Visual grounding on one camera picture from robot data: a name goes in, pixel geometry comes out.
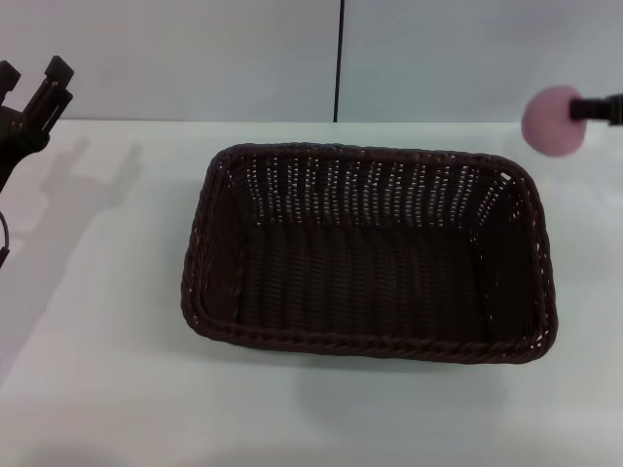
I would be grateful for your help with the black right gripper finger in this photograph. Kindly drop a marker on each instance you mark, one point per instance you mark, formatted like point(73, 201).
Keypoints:
point(596, 108)

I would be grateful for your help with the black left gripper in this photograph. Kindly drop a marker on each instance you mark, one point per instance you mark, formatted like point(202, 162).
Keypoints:
point(17, 141)

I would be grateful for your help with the pink toy peach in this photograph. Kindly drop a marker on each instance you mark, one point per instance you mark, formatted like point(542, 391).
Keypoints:
point(547, 124)

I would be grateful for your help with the black woven plastic basket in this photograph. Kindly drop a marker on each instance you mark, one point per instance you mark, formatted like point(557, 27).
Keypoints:
point(370, 287)

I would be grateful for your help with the black vertical wall strip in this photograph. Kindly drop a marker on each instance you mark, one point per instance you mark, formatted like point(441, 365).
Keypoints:
point(339, 58)

